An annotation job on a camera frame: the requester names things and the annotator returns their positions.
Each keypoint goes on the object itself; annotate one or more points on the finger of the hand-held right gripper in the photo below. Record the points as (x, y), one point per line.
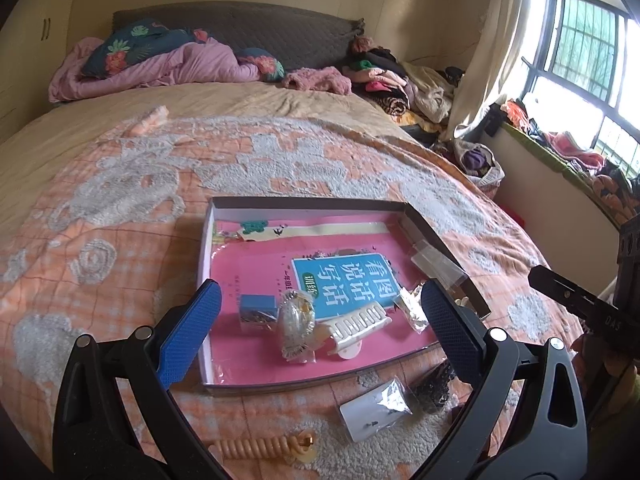
(560, 287)

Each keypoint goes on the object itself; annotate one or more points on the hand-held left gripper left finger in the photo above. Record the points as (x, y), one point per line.
(187, 337)

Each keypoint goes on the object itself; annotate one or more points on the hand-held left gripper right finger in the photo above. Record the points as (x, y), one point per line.
(450, 330)

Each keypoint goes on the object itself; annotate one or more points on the small clear packet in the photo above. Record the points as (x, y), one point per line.
(437, 265)

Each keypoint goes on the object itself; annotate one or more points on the small blue jewelry box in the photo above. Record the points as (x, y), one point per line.
(257, 310)

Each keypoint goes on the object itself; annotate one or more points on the shallow grey cardboard box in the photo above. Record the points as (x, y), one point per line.
(260, 390)

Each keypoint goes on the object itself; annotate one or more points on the cream hair claw clip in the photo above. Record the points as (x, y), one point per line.
(355, 327)

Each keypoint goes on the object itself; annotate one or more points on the gold jewelry clear packet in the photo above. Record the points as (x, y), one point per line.
(295, 327)

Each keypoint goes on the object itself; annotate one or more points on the person's right hand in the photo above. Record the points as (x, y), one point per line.
(600, 355)

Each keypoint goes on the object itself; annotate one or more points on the pink picture book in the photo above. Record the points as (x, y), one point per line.
(250, 275)

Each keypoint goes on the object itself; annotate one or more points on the orange plaid tufted blanket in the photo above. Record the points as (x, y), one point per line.
(125, 240)

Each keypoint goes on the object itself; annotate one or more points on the white earring card packet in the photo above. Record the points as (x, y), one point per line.
(365, 412)

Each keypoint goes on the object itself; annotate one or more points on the clothes on window sill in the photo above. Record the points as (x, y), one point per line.
(565, 145)

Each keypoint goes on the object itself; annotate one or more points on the bag of clothes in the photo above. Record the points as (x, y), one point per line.
(477, 162)

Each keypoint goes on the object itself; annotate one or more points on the small black object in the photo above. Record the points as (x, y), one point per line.
(492, 120)

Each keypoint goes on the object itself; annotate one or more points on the small peach cloth item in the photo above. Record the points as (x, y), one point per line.
(150, 120)

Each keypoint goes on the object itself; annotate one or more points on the barred window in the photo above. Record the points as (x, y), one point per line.
(585, 35)

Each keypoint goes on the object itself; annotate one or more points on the pile of mixed clothes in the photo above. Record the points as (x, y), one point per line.
(410, 85)

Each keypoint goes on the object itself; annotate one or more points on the cream curtain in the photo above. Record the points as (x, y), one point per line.
(495, 35)

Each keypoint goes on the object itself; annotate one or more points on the pink quilt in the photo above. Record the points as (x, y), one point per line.
(200, 62)

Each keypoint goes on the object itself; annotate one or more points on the pink fuzzy garment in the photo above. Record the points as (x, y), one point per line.
(320, 80)

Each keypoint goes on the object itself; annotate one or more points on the small dark floral pillow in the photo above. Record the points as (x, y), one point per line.
(265, 62)

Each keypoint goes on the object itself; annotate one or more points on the large dark floral pillow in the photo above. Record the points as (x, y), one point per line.
(130, 45)

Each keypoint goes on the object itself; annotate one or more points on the dark grey padded headboard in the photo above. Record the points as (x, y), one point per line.
(275, 30)

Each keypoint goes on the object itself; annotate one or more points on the cream wardrobe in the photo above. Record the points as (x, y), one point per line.
(40, 35)

